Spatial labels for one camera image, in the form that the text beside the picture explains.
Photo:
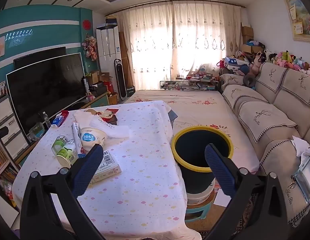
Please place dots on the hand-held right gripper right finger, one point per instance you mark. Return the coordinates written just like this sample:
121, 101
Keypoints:
220, 170

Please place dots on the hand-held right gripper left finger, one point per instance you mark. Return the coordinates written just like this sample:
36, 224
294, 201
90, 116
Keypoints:
88, 170

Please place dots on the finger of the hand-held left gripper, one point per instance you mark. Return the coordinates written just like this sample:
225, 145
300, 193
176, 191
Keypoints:
1, 133

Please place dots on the white barcode carton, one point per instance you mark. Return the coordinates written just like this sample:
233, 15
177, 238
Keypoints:
108, 166

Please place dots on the green yogurt cup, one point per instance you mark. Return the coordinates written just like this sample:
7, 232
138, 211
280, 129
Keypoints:
66, 155
59, 141

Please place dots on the black yellow-rimmed trash bin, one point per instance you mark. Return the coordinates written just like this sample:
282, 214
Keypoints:
190, 180

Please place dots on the white pudding cup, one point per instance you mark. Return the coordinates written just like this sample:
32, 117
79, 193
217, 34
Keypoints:
91, 137

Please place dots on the white tube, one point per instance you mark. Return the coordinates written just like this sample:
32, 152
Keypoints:
76, 135

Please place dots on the white foam net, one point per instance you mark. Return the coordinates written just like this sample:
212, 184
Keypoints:
107, 128

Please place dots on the white plastic wrapper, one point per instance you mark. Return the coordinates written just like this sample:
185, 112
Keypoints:
82, 117

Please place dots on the paper cup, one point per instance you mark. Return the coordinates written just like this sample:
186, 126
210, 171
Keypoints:
91, 110

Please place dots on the red snack packet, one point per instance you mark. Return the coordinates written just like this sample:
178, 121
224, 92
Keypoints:
108, 112

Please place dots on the white drawer unit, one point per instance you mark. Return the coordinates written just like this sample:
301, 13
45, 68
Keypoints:
4, 127

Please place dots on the row of books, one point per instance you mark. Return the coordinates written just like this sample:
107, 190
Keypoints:
1, 160

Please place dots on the white paper sheet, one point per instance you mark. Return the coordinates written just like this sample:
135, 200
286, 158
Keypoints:
221, 198

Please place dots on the white bookshelf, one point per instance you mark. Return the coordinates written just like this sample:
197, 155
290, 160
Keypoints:
9, 166

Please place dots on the white plastic bucket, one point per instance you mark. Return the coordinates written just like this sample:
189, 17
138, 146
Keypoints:
200, 198

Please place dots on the clear plastic bag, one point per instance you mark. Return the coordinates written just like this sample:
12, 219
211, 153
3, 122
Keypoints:
37, 131

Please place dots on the photo frames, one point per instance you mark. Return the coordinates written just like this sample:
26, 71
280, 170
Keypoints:
1, 90

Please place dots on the clear water bottle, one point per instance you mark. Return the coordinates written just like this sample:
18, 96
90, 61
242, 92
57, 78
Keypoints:
46, 120

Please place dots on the patterned rug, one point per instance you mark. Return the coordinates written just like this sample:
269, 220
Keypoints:
215, 220

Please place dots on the teal plastic stool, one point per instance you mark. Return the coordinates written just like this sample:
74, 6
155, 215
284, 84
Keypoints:
195, 213

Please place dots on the pile of colourful packets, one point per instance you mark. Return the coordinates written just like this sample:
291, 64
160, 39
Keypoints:
7, 188

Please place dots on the white dotted tablecloth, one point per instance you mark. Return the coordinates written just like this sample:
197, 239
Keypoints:
145, 167

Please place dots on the blue tissue pack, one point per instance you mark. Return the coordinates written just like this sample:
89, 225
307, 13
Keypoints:
57, 120

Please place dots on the floral bed sheet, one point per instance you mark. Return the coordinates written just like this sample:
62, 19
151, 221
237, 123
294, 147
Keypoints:
200, 112

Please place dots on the red box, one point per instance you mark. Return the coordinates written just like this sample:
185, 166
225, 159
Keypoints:
64, 113

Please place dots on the deer print seat cover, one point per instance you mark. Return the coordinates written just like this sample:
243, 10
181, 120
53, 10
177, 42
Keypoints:
282, 170
231, 80
265, 120
242, 95

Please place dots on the large curved television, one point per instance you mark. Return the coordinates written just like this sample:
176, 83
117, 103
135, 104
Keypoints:
44, 87

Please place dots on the pink toy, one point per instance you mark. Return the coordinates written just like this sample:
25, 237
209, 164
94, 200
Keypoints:
89, 97

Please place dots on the wicker basket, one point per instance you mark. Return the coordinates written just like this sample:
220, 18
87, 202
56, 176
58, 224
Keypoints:
113, 98

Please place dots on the black long box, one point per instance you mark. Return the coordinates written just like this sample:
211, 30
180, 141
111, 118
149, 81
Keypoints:
86, 85

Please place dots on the clear plastic folder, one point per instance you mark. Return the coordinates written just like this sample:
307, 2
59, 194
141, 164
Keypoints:
305, 177

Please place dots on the red carton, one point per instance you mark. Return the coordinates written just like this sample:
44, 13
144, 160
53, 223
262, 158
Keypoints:
110, 86

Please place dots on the beige sofa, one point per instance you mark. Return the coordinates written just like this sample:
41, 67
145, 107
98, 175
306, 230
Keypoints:
282, 110

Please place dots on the small black television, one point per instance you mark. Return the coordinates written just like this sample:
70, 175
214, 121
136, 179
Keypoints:
39, 55

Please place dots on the dark green box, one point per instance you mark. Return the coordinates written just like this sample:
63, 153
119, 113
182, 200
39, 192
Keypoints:
130, 90

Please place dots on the brown cardboard box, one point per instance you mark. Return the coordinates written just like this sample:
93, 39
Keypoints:
94, 76
104, 76

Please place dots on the grey neck pillow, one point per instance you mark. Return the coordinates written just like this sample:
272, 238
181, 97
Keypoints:
249, 80

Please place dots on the black white tower fan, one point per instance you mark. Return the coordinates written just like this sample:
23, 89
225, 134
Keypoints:
119, 80

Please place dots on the pile of books and boxes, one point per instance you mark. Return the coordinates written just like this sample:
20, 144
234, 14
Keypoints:
200, 76

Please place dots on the glass coffee table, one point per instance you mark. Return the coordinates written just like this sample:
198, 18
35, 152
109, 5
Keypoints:
170, 85

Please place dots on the red bag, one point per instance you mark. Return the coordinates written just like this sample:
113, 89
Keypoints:
221, 63

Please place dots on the deer print backrest cover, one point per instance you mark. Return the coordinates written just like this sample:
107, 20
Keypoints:
298, 85
271, 76

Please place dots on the blue star print bag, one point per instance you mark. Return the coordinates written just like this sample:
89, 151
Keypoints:
232, 63

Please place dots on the tall brown cardboard sheet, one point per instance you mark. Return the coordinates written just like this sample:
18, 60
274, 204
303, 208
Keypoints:
125, 55

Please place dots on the artificial flower garland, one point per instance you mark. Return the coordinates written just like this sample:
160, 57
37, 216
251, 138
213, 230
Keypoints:
91, 47

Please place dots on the open cardboard box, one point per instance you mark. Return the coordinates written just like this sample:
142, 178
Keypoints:
248, 48

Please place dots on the white standing air conditioner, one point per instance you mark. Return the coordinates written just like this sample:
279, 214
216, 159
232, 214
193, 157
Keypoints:
107, 45

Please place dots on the row of plush toys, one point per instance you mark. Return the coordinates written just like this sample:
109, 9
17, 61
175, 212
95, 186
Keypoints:
282, 58

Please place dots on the closed cardboard box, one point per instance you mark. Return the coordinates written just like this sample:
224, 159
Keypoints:
247, 40
247, 31

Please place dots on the cream embroidered curtain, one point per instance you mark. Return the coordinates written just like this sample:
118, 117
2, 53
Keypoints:
157, 50

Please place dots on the framed flower painting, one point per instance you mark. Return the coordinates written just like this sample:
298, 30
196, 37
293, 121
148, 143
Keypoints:
305, 17

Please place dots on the curtain rod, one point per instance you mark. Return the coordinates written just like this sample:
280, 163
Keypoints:
170, 1

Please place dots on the red round wall ornament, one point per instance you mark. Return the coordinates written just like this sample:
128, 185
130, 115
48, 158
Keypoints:
86, 24

